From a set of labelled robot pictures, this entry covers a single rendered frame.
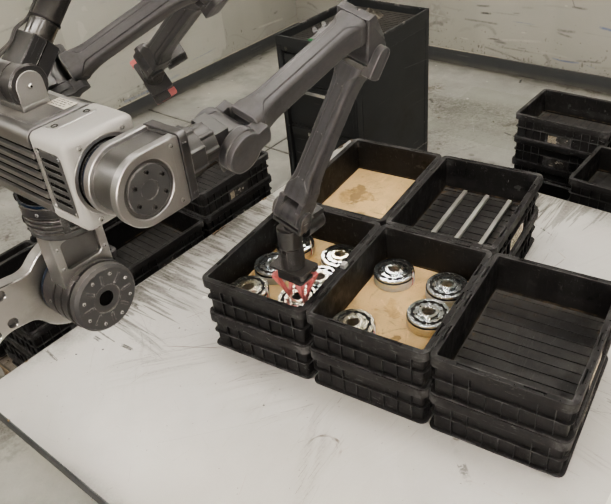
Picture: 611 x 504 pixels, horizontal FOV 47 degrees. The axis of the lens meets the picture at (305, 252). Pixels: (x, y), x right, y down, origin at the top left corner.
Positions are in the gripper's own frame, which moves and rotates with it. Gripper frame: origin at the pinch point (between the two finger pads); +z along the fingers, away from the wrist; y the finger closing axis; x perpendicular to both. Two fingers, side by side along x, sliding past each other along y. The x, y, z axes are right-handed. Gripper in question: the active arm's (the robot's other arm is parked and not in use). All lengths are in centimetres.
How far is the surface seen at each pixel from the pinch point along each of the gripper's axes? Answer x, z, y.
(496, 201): -70, 5, -18
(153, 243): -40, 48, 114
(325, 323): 8.0, -3.5, -14.9
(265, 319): 8.8, 2.9, 3.2
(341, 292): -6.1, -0.1, -8.7
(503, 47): -343, 65, 107
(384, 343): 6.3, -3.3, -29.3
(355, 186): -56, 4, 23
